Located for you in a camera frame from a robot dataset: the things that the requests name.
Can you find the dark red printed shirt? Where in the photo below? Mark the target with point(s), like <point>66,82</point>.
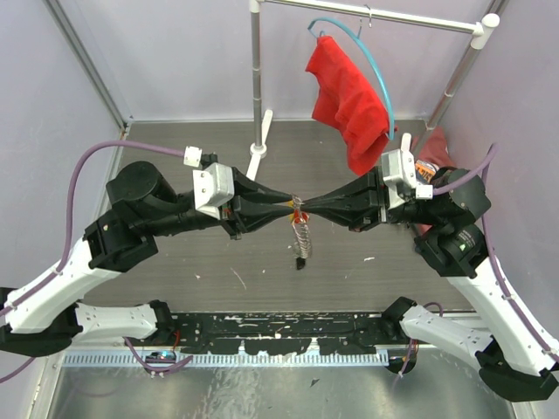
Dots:
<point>433,156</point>

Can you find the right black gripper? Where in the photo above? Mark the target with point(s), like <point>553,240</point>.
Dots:
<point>361,202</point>

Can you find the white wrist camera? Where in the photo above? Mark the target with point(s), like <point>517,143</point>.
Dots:
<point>399,177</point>
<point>213,184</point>

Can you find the metal numbered keyring organizer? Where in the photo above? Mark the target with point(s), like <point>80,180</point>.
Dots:
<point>302,246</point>

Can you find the black key fob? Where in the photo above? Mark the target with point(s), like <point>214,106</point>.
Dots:
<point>300,263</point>

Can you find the red shirt on hanger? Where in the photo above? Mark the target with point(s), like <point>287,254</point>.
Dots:
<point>348,103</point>

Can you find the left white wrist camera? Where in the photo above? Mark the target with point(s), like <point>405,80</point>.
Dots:
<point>213,184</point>

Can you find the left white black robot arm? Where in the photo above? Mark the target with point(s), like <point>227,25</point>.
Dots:
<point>48,315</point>

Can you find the slotted cable duct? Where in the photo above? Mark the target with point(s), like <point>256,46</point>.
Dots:
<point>121,358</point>

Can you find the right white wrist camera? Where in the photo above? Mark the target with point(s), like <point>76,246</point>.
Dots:
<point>399,177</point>

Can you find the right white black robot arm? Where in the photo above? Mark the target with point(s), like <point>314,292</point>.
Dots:
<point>515,356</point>

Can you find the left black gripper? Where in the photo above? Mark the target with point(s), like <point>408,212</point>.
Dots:
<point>241,215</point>

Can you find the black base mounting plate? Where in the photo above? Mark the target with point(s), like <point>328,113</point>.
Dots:
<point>277,333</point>

